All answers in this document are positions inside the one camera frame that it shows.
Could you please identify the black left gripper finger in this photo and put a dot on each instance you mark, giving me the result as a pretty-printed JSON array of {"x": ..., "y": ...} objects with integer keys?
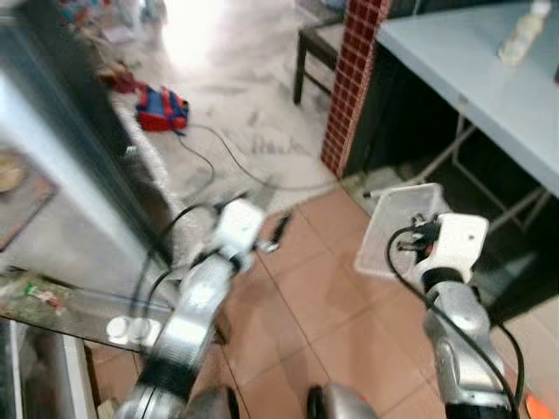
[{"x": 281, "y": 230}]

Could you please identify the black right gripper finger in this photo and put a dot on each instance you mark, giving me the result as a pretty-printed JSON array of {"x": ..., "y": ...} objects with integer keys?
[{"x": 406, "y": 248}]

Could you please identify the clear plastic container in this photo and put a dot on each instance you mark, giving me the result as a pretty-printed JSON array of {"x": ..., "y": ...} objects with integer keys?
[{"x": 389, "y": 227}]

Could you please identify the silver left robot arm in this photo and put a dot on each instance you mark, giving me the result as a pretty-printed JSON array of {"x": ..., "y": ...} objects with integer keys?
[{"x": 188, "y": 314}]

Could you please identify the white fridge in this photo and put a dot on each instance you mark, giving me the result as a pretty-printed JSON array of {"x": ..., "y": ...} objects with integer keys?
[{"x": 52, "y": 131}]

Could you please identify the white round cap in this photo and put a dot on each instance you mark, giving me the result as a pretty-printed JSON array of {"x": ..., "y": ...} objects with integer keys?
[
  {"x": 118, "y": 329},
  {"x": 147, "y": 331}
]

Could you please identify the grey right robot leg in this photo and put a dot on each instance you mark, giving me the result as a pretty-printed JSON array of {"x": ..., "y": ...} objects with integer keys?
[{"x": 345, "y": 403}]

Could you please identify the grey robot leg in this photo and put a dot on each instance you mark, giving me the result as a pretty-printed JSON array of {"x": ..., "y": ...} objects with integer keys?
[
  {"x": 345, "y": 403},
  {"x": 210, "y": 406}
]

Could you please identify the red tiled pillar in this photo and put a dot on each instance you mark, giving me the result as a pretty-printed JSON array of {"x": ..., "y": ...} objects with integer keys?
[{"x": 354, "y": 78}]

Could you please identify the grey left robot leg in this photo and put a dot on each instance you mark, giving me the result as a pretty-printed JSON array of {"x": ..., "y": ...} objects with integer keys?
[{"x": 210, "y": 406}]

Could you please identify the pale blue table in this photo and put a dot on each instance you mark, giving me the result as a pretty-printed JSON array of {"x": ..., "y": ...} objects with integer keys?
[{"x": 463, "y": 61}]

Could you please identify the dark wooden stool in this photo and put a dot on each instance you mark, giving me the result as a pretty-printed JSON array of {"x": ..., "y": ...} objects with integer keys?
[{"x": 319, "y": 39}]

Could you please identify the orange floor object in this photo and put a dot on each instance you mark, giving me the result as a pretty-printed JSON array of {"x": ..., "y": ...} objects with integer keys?
[{"x": 537, "y": 408}]

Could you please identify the glass top side table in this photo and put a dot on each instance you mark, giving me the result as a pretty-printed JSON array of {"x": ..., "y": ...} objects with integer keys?
[{"x": 70, "y": 310}]

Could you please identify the pale white capped bottle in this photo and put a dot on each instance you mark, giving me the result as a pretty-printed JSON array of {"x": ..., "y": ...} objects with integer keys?
[{"x": 524, "y": 35}]

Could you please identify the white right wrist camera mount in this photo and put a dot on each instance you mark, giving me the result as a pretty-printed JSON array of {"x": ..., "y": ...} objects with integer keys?
[{"x": 454, "y": 244}]

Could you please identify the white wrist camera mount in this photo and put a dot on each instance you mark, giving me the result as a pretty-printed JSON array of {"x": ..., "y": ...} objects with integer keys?
[
  {"x": 454, "y": 244},
  {"x": 240, "y": 227}
]

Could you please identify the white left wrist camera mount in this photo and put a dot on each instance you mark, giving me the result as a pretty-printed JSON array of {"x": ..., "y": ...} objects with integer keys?
[{"x": 240, "y": 227}]

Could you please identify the white metal table frame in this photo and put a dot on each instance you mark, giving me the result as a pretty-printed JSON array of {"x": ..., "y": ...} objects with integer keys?
[{"x": 489, "y": 188}]

